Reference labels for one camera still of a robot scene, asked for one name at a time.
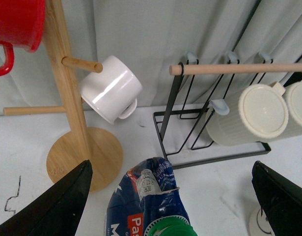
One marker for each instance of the black wire mug rack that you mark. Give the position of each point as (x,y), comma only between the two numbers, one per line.
(197,148)

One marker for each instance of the cream ribbed mug right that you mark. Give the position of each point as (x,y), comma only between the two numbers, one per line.
(293,99)

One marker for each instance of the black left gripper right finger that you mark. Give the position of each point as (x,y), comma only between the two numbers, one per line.
(279,198)

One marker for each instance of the cream ribbed mug left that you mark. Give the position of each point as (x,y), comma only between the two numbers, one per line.
(257,113)

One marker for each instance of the white ceramic cup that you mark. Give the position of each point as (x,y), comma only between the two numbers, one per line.
(113,92)

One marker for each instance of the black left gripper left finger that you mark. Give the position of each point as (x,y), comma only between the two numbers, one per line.
(58,211)

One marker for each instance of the wooden mug tree stand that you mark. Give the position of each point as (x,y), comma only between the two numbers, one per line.
(82,143)

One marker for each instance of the cream ribbed mug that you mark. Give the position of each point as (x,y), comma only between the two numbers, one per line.
(293,99)
(257,113)

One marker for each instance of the blue white milk carton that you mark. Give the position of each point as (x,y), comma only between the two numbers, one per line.
(147,203)

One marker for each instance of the red enamel mug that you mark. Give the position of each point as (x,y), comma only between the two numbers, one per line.
(21,26)

